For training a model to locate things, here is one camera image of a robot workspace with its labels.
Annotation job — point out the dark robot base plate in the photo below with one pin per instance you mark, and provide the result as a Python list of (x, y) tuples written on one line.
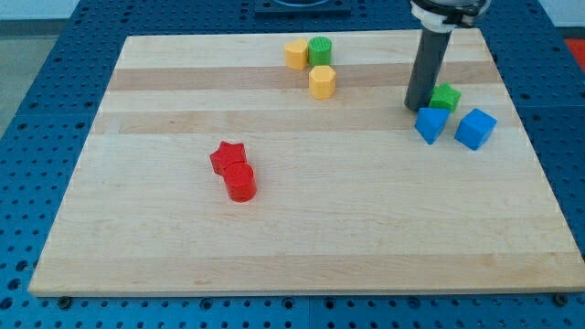
[(301, 7)]

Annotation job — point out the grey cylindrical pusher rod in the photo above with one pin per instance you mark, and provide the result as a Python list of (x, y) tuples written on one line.
[(426, 67)]

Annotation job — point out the green star block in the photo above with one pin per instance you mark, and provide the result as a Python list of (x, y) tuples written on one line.
[(445, 97)]

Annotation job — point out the blue cube block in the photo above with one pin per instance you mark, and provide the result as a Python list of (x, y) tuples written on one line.
[(475, 129)]

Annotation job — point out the blue perforated table plate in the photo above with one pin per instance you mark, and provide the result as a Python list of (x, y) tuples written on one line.
[(42, 144)]

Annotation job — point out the red circle block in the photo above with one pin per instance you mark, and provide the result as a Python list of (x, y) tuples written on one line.
[(240, 182)]

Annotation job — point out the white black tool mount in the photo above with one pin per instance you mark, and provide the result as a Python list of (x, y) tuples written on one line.
[(443, 16)]

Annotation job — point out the green circle block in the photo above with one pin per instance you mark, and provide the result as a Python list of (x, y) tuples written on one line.
[(319, 51)]

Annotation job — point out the red star block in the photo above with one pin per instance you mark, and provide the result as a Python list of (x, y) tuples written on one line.
[(226, 155)]

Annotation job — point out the yellow heart block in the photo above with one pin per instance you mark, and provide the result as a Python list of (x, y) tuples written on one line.
[(296, 54)]

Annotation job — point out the wooden board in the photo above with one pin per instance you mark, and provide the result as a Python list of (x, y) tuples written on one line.
[(350, 199)]

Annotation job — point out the yellow hexagon block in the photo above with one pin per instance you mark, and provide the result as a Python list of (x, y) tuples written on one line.
[(322, 82)]

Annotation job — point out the blue triangle block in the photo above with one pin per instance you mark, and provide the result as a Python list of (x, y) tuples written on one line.
[(430, 123)]

